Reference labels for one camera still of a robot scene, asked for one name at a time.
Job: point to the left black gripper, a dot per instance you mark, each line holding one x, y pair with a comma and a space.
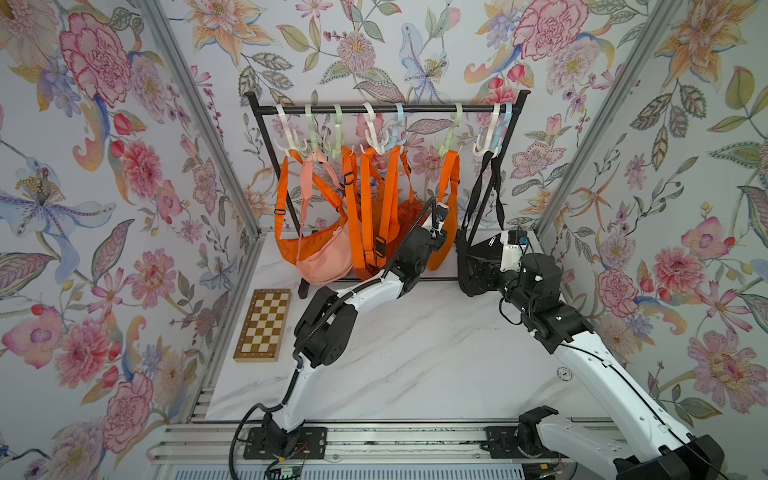
435, 242

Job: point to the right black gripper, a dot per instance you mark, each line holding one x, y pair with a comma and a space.
485, 269

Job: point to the dark orange zip bag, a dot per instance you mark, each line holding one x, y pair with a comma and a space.
396, 216

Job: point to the bright orange crescent bag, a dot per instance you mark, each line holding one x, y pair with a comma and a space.
447, 196

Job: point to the orange bag with long straps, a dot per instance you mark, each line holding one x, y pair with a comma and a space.
356, 178

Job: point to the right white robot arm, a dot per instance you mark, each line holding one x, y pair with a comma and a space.
657, 446

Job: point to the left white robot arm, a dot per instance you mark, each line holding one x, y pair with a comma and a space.
325, 327

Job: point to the black crossbody bag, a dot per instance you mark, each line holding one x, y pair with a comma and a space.
490, 171

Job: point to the pink crescent bag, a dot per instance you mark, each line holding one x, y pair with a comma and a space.
324, 256

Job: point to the green hook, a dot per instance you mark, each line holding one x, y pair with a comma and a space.
313, 142
456, 121
336, 151

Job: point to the blue hook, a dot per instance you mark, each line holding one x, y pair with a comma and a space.
501, 128
396, 139

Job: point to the orange bag far left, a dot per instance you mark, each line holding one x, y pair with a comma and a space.
295, 250

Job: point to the white hook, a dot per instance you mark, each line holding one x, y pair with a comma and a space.
483, 142
290, 135
371, 133

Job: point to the white hook far left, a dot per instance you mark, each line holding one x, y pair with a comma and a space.
290, 135

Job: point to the black metal clothes rack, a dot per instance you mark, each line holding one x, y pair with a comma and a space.
260, 111

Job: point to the wooden chessboard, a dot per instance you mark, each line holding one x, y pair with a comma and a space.
264, 326

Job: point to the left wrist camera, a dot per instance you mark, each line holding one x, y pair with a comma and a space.
439, 218

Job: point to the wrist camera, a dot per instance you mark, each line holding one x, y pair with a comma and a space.
439, 218
514, 246

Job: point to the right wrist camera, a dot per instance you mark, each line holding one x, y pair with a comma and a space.
514, 246

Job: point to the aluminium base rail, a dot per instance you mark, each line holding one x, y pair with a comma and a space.
344, 442

